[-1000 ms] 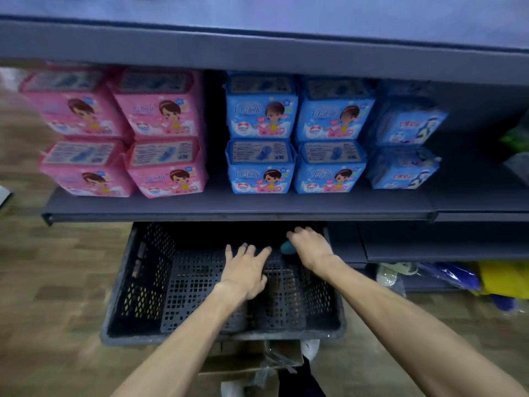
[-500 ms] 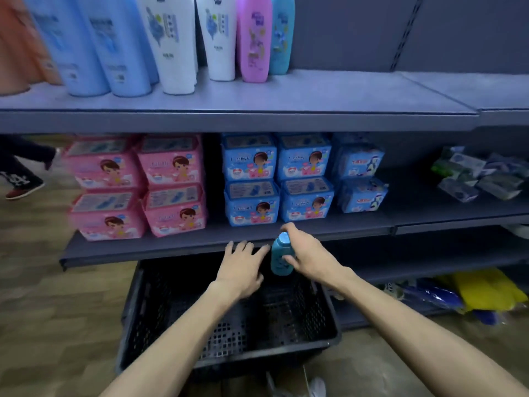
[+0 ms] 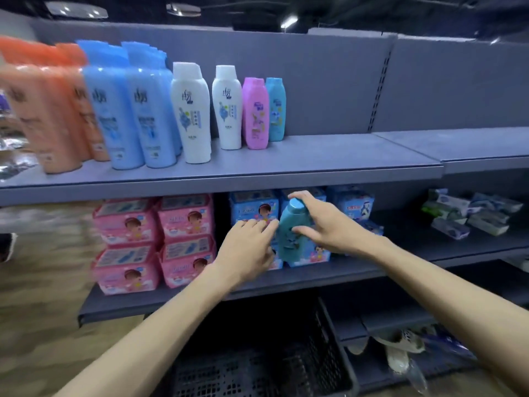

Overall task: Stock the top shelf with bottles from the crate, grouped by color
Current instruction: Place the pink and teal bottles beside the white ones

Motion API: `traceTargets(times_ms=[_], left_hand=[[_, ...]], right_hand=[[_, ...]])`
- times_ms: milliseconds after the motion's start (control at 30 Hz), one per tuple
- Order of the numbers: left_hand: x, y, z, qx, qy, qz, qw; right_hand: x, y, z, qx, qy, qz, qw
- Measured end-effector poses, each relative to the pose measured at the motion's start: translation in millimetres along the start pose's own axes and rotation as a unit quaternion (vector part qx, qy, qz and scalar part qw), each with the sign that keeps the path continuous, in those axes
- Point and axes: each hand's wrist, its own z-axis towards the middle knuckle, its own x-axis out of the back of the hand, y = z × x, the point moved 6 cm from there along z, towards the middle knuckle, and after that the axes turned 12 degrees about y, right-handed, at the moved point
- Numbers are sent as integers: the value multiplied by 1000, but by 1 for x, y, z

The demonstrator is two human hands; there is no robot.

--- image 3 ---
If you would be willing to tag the person's right hand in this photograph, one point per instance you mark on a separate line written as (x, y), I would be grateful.
(341, 231)

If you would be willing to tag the person's left hand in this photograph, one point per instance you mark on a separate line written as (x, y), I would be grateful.
(244, 254)

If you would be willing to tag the person's left fingers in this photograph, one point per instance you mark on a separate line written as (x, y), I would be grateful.
(254, 229)

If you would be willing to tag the person's right thumb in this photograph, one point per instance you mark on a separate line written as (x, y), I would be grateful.
(308, 234)

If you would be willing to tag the teal plastic bottle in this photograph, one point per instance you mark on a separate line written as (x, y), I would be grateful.
(294, 219)

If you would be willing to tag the person's left forearm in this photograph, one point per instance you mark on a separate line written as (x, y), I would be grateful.
(165, 330)

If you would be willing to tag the person's right forearm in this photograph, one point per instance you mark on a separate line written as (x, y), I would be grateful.
(450, 297)

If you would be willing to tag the pink wet wipes packet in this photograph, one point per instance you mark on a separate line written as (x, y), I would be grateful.
(186, 217)
(124, 221)
(126, 270)
(186, 262)

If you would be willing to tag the grey metal shelf unit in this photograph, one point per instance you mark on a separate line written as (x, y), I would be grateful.
(463, 144)
(322, 161)

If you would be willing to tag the pink plastic bottle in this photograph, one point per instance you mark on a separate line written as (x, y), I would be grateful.
(255, 115)

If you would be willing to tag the light blue plastic bottle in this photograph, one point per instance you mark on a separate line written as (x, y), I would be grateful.
(277, 111)

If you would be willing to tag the small white shampoo bottle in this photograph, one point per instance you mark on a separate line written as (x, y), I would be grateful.
(227, 111)

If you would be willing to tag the large white shampoo bottle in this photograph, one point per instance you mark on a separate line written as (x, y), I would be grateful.
(191, 115)

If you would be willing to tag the black plastic basket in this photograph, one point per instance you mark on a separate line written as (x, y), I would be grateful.
(264, 359)

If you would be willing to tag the white green tissue packet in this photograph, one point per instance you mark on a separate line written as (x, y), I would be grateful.
(489, 223)
(498, 202)
(451, 228)
(450, 202)

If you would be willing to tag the white slipper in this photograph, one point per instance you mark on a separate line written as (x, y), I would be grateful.
(399, 351)

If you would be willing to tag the group of blue shampoo bottles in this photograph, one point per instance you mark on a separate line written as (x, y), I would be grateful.
(132, 115)

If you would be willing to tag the clear plastic wrapped item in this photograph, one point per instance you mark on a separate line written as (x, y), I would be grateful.
(448, 341)

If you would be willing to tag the orange shampoo bottle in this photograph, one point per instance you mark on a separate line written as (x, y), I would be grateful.
(37, 111)
(89, 115)

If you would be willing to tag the ceiling lamp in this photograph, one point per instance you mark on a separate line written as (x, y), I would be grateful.
(184, 9)
(289, 21)

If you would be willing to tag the black white shoe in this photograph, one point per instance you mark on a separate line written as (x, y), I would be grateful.
(6, 248)

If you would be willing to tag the silver foil packets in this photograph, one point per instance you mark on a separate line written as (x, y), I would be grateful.
(12, 157)

